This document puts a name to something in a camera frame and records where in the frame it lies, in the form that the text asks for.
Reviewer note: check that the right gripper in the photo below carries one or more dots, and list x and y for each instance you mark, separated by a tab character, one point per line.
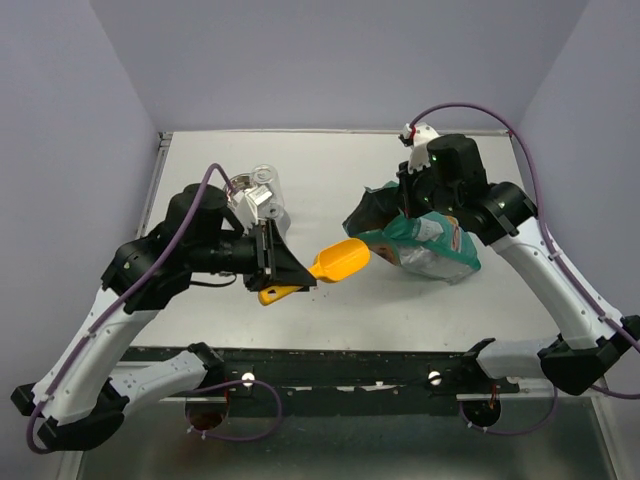
405	182

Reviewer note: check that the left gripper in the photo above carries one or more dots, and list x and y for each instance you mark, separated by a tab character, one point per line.
275	263

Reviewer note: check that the yellow plastic scoop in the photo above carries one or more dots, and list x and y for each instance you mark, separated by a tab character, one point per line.
331	265

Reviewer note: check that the green pet food bag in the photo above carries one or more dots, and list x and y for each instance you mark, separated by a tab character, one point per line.
433	245

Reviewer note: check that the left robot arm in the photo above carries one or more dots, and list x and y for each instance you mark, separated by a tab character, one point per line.
80	403

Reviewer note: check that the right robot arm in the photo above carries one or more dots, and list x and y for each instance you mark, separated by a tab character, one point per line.
445	174

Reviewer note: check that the grey double bowl feeder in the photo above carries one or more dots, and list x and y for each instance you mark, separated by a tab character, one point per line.
243	181

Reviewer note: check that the clear plastic water bottle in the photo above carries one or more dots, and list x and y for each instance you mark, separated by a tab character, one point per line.
266	174

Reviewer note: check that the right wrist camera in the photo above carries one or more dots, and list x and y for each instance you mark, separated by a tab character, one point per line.
417	137

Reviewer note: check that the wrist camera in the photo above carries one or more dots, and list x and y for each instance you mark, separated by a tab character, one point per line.
247	204
417	137

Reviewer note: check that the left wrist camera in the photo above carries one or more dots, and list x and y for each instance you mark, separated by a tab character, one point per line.
247	204

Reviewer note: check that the aluminium frame profile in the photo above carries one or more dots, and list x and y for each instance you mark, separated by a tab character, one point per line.
311	371

